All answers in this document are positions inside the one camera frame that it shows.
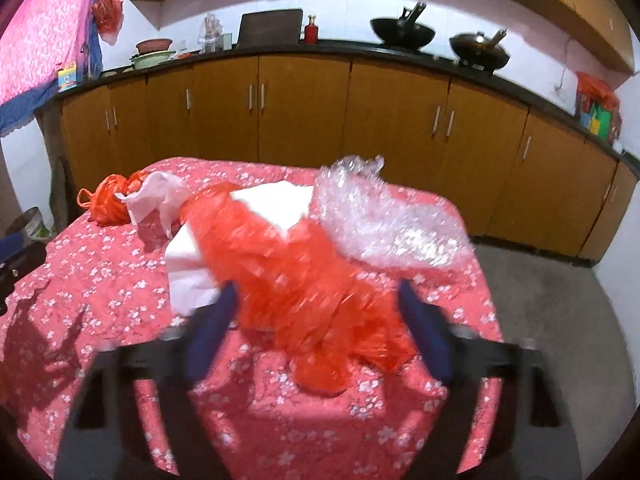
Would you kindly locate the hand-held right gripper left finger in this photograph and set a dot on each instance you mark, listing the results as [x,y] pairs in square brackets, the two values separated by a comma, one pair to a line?
[210,330]

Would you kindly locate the white wall socket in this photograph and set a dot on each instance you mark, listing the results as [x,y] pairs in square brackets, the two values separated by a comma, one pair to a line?
[559,91]

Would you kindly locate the red floral tablecloth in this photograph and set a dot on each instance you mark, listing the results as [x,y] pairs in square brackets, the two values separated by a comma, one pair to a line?
[125,280]

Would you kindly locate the red bottle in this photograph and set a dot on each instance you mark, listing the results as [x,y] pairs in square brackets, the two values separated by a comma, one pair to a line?
[312,32]

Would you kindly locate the row of lower wooden cabinets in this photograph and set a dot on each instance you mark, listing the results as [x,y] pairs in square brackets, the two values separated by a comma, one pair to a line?
[300,110]

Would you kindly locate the colourful small box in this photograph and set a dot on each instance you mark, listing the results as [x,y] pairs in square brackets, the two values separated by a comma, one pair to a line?
[67,80]

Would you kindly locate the utensil holder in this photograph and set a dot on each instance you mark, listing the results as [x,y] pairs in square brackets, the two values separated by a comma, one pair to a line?
[212,35]

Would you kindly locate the yellow box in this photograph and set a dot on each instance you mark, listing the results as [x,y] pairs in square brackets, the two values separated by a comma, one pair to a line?
[594,126]

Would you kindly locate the clear bubble wrap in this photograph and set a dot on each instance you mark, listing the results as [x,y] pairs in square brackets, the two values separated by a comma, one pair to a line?
[390,220]

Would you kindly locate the dark cutting board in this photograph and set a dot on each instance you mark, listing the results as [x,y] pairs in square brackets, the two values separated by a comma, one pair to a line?
[270,30]

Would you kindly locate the pink floral blue-edged curtain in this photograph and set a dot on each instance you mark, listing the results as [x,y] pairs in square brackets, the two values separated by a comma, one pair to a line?
[45,25]

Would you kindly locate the red basin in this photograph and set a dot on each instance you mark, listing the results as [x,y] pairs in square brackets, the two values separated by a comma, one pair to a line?
[154,46]

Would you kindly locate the green basin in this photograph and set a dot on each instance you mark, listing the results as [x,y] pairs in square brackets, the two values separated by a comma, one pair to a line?
[150,60]

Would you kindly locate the small orange plastic bag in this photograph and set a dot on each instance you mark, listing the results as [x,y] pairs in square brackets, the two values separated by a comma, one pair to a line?
[107,200]

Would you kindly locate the black wok with lid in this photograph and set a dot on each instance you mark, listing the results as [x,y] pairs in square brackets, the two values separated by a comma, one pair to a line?
[477,52]

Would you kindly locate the black kitchen countertop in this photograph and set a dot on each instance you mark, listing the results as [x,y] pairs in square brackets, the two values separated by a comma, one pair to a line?
[325,48]

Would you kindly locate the large red plastic bag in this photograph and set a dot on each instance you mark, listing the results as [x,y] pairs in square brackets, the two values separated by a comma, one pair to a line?
[290,285]

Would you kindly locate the red plastic bag over containers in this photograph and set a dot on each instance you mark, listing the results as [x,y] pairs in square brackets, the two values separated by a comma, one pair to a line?
[595,90]

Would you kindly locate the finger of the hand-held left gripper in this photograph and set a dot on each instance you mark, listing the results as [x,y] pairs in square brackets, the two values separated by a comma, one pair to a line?
[25,262]
[10,246]

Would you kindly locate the metal bucket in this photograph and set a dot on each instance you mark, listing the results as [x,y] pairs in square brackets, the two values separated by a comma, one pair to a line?
[32,225]

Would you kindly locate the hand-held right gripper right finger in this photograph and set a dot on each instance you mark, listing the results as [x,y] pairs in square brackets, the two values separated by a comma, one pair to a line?
[425,330]

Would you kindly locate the green container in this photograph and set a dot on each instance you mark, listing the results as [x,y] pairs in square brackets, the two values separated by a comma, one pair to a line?
[602,120]

